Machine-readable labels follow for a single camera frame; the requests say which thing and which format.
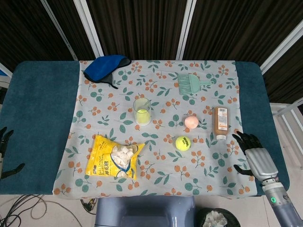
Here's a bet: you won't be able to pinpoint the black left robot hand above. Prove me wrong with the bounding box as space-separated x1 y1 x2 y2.
0 126 26 180

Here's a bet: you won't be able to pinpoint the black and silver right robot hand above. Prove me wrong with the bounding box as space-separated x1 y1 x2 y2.
232 131 279 181

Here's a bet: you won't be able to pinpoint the yellow tennis ball with print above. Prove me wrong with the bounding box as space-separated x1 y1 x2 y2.
175 135 191 151

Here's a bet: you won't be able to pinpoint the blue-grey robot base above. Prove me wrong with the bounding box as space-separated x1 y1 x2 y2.
94 196 197 227

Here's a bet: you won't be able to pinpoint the peach fruit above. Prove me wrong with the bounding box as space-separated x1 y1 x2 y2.
184 115 199 129

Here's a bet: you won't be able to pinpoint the teal table cover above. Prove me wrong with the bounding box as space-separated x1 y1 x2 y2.
0 60 291 197

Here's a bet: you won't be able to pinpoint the white metal rack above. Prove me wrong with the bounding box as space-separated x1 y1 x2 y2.
270 99 303 171

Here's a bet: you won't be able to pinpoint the brown bottle with white label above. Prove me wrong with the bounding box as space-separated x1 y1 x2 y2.
214 106 229 141

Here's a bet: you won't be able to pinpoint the white crumpled paper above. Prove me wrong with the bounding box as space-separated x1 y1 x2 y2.
204 210 228 227

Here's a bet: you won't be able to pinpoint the black trash bin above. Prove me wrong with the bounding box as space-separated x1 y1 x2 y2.
196 207 241 227

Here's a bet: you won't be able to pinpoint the floral tablecloth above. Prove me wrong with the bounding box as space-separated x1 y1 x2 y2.
52 59 258 197

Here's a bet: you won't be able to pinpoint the mint green brush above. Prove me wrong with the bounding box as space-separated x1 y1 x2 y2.
177 74 217 95

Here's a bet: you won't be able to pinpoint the yellow snack bag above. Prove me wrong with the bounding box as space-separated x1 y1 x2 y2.
85 134 145 180

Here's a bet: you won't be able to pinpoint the blue and grey cloth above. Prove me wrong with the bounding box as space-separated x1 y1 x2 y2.
83 54 132 89

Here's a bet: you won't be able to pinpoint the clear plastic cup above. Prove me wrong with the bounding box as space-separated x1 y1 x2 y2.
133 97 152 126

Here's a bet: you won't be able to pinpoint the thin floor cables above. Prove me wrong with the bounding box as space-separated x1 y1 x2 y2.
0 193 95 227

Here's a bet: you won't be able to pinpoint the coloured wire connectors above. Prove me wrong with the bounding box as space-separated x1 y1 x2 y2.
80 198 98 212

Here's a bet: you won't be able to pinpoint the white partition frame post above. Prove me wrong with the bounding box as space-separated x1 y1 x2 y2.
72 0 105 60
40 0 78 61
259 23 303 73
175 0 197 60

